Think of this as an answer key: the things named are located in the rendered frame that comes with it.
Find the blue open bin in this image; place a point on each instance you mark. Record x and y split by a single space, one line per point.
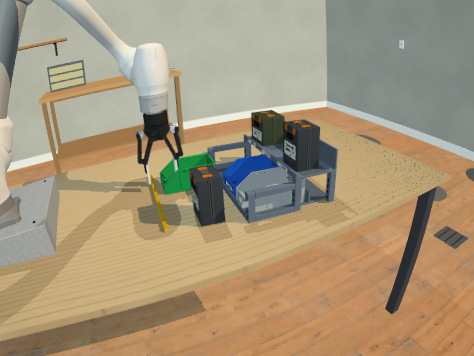
242 167

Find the green bin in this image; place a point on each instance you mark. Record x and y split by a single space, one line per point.
179 181

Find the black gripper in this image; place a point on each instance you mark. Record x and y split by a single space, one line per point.
157 133

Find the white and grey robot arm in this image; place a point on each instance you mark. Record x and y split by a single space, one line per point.
149 69

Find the grey open bin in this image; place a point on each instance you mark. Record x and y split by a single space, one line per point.
265 178

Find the yellow bar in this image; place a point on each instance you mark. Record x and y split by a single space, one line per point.
159 205

